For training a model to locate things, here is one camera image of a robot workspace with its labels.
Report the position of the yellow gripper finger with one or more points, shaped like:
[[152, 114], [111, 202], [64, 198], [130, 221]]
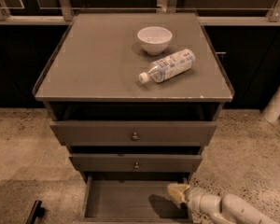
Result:
[[177, 188], [178, 195]]

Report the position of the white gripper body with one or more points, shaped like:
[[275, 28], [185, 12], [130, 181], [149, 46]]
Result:
[[193, 196]]

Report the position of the grey drawer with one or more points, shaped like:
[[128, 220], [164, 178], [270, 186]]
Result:
[[76, 133], [132, 198], [135, 163]]

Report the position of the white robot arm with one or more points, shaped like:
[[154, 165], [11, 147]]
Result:
[[229, 209]]

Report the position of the grey drawer cabinet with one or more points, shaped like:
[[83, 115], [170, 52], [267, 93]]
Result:
[[94, 76]]

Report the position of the clear plastic water bottle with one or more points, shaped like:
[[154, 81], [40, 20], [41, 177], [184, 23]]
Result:
[[168, 67]]

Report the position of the black object on floor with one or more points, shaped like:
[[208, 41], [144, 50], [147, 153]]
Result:
[[37, 211]]

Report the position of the white ceramic bowl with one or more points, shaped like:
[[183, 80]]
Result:
[[154, 40]]

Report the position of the white cylindrical post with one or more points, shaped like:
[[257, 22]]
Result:
[[272, 110]]

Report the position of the metal railing frame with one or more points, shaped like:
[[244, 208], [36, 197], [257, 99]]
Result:
[[209, 12]]

